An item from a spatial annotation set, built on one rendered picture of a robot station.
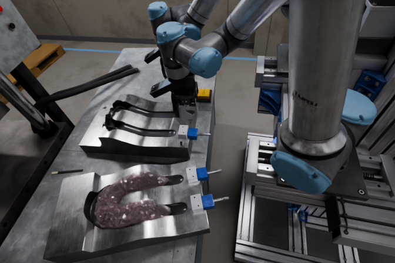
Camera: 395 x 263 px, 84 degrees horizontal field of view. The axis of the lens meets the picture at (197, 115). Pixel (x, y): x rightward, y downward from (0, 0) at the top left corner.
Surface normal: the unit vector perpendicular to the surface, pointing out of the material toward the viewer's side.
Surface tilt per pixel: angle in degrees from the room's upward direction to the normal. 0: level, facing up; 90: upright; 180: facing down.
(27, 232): 0
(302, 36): 92
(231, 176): 0
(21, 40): 90
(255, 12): 103
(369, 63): 90
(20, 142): 0
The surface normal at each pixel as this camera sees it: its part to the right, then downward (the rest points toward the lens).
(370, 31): -0.23, 0.74
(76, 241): -0.09, -0.66
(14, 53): 0.99, 0.04
